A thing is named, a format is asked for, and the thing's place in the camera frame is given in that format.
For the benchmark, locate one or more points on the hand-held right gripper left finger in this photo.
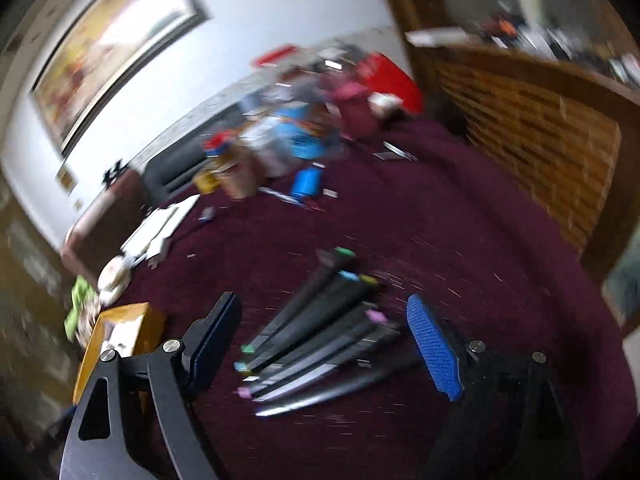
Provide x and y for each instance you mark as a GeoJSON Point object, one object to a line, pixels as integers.
{"type": "Point", "coordinates": [217, 340]}

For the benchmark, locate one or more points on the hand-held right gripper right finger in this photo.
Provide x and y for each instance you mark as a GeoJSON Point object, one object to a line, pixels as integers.
{"type": "Point", "coordinates": [435, 350]}

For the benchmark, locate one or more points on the yellow taped cardboard box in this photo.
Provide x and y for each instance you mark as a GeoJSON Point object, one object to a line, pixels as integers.
{"type": "Point", "coordinates": [147, 325]}

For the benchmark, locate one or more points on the group of black marker pens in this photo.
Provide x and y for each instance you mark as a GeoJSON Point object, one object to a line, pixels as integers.
{"type": "Point", "coordinates": [320, 325]}

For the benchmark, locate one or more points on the white plastic bag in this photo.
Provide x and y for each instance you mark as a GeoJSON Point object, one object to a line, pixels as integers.
{"type": "Point", "coordinates": [115, 277]}

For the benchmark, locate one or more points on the small blue white cap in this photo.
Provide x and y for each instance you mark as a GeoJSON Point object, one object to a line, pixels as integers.
{"type": "Point", "coordinates": [207, 214]}

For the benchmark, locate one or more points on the white paper sheets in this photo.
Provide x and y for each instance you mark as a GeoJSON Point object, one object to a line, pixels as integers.
{"type": "Point", "coordinates": [160, 222]}

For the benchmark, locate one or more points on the bright green packet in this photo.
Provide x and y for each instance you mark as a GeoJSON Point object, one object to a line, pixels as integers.
{"type": "Point", "coordinates": [82, 305]}

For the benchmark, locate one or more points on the ballpoint pen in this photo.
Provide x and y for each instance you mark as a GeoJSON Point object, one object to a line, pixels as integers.
{"type": "Point", "coordinates": [285, 198]}

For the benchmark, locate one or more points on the yellow tape roll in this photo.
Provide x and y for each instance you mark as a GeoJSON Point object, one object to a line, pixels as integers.
{"type": "Point", "coordinates": [205, 181]}

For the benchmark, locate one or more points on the clear jar brown label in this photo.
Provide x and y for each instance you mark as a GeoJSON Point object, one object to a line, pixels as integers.
{"type": "Point", "coordinates": [237, 175]}

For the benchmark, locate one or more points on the brown armchair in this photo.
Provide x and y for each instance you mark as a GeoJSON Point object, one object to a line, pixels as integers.
{"type": "Point", "coordinates": [100, 220]}

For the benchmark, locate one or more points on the grey leather sofa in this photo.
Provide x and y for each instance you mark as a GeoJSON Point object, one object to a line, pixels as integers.
{"type": "Point", "coordinates": [170, 166]}

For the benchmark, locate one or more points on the white plastic jar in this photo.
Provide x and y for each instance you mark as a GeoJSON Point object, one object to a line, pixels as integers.
{"type": "Point", "coordinates": [267, 152]}

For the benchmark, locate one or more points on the black figurines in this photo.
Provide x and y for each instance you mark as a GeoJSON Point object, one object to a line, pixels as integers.
{"type": "Point", "coordinates": [115, 172]}

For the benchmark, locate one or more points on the clear tub of coloured lids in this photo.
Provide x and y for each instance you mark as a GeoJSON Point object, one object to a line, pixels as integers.
{"type": "Point", "coordinates": [220, 142]}

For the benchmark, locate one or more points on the metal nail clipper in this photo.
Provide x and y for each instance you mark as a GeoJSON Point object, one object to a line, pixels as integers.
{"type": "Point", "coordinates": [395, 152]}

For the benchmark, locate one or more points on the clear jar blue label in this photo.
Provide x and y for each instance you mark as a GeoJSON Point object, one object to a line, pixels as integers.
{"type": "Point", "coordinates": [300, 130]}

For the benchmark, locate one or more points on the wooden cabinet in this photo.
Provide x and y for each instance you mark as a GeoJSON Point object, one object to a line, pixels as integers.
{"type": "Point", "coordinates": [525, 135]}

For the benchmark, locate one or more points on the pink bottle knitted sleeve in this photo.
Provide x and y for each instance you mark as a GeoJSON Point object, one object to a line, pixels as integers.
{"type": "Point", "coordinates": [356, 107]}

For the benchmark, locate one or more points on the red bag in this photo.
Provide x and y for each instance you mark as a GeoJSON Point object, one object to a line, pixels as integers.
{"type": "Point", "coordinates": [395, 82]}

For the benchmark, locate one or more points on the white flat box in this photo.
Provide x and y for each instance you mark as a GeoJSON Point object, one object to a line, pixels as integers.
{"type": "Point", "coordinates": [435, 36]}

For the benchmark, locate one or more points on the pile of assorted clutter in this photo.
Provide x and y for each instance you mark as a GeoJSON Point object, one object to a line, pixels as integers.
{"type": "Point", "coordinates": [550, 30]}

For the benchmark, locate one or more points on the small wall frame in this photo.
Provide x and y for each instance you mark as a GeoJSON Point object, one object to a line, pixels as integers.
{"type": "Point", "coordinates": [66, 177]}

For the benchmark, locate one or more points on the framed wall painting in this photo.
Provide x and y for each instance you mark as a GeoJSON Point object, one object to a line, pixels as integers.
{"type": "Point", "coordinates": [115, 45]}

